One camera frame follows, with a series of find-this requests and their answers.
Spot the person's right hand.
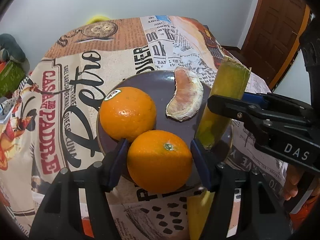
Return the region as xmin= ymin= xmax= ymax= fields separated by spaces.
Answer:
xmin=283 ymin=164 xmax=304 ymax=200

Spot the orange with green stem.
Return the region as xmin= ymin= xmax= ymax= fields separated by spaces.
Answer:
xmin=127 ymin=130 xmax=193 ymax=194

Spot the peeled pomelo segment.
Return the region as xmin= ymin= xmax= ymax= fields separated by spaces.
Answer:
xmin=165 ymin=67 xmax=204 ymax=122

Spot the printed newspaper tablecloth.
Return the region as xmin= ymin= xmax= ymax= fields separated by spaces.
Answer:
xmin=1 ymin=16 xmax=287 ymax=239

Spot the brown wooden door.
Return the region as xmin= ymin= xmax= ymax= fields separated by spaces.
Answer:
xmin=241 ymin=0 xmax=310 ymax=89

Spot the grey plush pillow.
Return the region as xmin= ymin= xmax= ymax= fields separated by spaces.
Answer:
xmin=0 ymin=34 xmax=30 ymax=74

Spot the dark purple plate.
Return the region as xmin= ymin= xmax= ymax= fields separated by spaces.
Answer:
xmin=96 ymin=70 xmax=234 ymax=190

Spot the green patterned box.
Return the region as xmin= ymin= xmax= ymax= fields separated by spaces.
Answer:
xmin=0 ymin=61 xmax=25 ymax=97

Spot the orange with sticker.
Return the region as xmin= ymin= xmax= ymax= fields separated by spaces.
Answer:
xmin=99 ymin=87 xmax=157 ymax=142

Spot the yellow round object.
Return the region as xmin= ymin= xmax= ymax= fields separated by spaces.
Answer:
xmin=86 ymin=15 xmax=110 ymax=25

